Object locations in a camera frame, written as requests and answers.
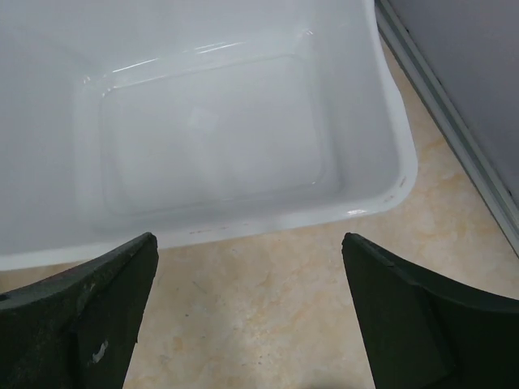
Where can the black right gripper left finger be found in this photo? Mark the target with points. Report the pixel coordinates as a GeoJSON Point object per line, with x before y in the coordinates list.
{"type": "Point", "coordinates": [78, 328]}

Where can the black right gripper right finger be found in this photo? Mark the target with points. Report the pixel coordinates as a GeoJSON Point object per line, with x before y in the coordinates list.
{"type": "Point", "coordinates": [423, 330]}

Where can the large white plastic container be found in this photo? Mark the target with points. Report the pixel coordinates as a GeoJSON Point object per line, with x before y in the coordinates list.
{"type": "Point", "coordinates": [197, 121]}

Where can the grey aluminium frame post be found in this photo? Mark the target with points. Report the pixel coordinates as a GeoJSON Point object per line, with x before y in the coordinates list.
{"type": "Point", "coordinates": [451, 124]}

